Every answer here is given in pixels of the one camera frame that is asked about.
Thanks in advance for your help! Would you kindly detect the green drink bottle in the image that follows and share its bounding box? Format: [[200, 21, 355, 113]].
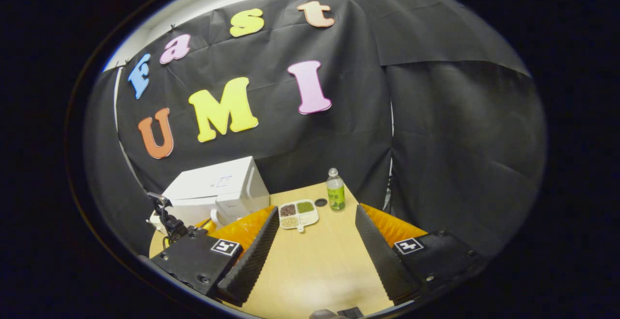
[[326, 167, 346, 212]]

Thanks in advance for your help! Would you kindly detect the white sectioned bean dish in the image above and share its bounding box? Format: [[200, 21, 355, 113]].
[[278, 199, 320, 233]]

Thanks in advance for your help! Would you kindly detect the white microwave oven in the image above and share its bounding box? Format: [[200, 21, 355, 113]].
[[162, 156, 270, 228]]

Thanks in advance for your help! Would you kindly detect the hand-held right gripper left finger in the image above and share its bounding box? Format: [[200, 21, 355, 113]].
[[149, 205, 280, 307]]

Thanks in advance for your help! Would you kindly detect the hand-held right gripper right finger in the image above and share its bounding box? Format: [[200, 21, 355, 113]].
[[355, 203, 489, 306]]

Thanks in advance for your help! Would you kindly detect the black backdrop cloth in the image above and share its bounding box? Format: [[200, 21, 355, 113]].
[[83, 0, 548, 261]]

